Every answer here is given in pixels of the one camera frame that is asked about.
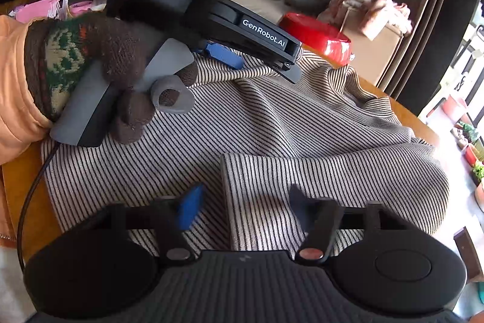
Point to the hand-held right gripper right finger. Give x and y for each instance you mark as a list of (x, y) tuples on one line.
[(302, 204)]

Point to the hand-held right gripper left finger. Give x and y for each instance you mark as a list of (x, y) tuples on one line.
[(191, 207)]

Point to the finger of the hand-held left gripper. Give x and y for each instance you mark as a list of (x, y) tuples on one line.
[(289, 72), (221, 54)]

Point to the striped beige sweater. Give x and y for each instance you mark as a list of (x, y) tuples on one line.
[(264, 118)]

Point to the person's left forearm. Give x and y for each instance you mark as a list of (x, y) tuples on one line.
[(15, 99)]

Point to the person's left hand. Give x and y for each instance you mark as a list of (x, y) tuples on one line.
[(113, 39)]

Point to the red glossy container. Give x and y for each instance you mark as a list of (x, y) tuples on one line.
[(321, 35)]

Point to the pink crumpled blanket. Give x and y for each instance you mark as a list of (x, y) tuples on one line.
[(374, 5)]

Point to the pink paper pile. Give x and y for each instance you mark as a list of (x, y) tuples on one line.
[(37, 11)]

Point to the brown curtain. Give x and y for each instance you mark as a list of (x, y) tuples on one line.
[(435, 5)]

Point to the pink plastic pot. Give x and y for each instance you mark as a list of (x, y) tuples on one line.
[(455, 109)]

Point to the dark wooden chair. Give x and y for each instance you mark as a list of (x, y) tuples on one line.
[(470, 255)]

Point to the red plastic basin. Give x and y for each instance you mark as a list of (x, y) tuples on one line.
[(472, 154)]

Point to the tray of green plants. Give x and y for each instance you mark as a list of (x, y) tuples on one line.
[(478, 171)]

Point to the green toy figure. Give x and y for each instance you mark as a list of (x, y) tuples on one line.
[(467, 133)]

